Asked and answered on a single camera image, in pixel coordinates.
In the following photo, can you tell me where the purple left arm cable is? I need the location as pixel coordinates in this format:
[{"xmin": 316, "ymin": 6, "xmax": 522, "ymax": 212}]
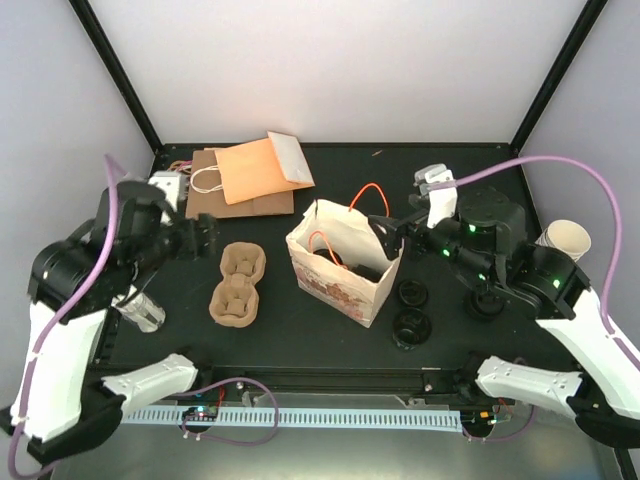
[{"xmin": 6, "ymin": 154, "xmax": 283, "ymax": 477}]

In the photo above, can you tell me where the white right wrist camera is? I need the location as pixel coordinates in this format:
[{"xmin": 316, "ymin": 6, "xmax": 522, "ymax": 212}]
[{"xmin": 414, "ymin": 163, "xmax": 458, "ymax": 228}]

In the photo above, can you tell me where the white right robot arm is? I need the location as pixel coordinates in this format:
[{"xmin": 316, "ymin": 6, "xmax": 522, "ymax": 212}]
[{"xmin": 368, "ymin": 188, "xmax": 639, "ymax": 449}]

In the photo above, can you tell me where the black plastic cup lid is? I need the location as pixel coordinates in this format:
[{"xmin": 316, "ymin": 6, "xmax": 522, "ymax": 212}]
[{"xmin": 396, "ymin": 279, "xmax": 429, "ymax": 308}]

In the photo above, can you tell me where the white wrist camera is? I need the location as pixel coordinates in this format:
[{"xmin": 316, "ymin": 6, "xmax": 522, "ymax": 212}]
[
  {"xmin": 414, "ymin": 163, "xmax": 458, "ymax": 228},
  {"xmin": 148, "ymin": 171, "xmax": 188, "ymax": 213}
]

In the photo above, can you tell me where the orange kraft paper bag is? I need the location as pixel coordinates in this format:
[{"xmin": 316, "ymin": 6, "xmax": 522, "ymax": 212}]
[{"xmin": 214, "ymin": 131, "xmax": 315, "ymax": 205}]

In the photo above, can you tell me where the stack of paper cups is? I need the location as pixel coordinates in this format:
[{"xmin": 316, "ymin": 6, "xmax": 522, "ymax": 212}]
[{"xmin": 536, "ymin": 219, "xmax": 592, "ymax": 261}]

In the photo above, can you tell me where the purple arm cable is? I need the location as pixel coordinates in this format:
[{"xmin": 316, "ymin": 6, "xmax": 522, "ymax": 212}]
[
  {"xmin": 430, "ymin": 154, "xmax": 640, "ymax": 371},
  {"xmin": 6, "ymin": 154, "xmax": 283, "ymax": 477}
]

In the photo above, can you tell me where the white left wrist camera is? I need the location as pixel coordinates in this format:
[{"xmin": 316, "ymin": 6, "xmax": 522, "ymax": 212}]
[{"xmin": 148, "ymin": 171, "xmax": 188, "ymax": 213}]

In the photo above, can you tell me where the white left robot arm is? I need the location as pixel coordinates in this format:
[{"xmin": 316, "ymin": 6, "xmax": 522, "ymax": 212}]
[{"xmin": 1, "ymin": 181, "xmax": 218, "ymax": 466}]

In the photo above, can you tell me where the brown pulp cup carrier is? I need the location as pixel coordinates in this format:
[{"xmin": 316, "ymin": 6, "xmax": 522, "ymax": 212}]
[{"xmin": 209, "ymin": 242, "xmax": 266, "ymax": 328}]

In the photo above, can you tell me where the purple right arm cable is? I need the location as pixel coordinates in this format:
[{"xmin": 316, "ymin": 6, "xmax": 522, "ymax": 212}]
[{"xmin": 430, "ymin": 154, "xmax": 640, "ymax": 371}]

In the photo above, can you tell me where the white slotted cable rail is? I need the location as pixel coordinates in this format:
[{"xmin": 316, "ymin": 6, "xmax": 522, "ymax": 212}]
[{"xmin": 123, "ymin": 405, "xmax": 462, "ymax": 433}]

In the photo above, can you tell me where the printed white paper bag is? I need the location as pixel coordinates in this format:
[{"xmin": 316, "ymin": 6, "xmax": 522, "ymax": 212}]
[{"xmin": 285, "ymin": 195, "xmax": 404, "ymax": 328}]

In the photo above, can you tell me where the brown kraft paper bag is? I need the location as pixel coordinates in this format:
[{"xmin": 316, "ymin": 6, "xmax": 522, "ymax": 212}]
[{"xmin": 157, "ymin": 147, "xmax": 294, "ymax": 219}]

